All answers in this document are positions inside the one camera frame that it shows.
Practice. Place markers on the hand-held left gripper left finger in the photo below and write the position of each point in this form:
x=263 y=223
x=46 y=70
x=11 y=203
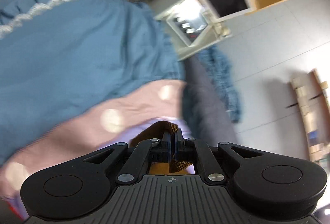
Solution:
x=167 y=146

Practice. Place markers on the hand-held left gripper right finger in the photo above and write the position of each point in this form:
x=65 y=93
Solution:
x=176 y=144

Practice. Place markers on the brown knit garment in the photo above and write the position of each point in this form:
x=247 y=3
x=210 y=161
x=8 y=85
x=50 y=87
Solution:
x=152 y=131

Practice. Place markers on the grey and blue duvet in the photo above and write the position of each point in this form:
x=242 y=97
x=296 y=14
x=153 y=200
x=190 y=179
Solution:
x=206 y=100

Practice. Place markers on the floral purple blanket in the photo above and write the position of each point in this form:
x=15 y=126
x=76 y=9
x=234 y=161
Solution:
x=77 y=123

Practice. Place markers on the silver appliance with knobs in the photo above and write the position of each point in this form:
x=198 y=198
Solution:
x=192 y=25

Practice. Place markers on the white cabinet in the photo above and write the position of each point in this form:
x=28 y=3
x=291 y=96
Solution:
x=216 y=30

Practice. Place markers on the stack of cardboard boxes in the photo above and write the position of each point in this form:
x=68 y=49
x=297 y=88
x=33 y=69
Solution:
x=312 y=115

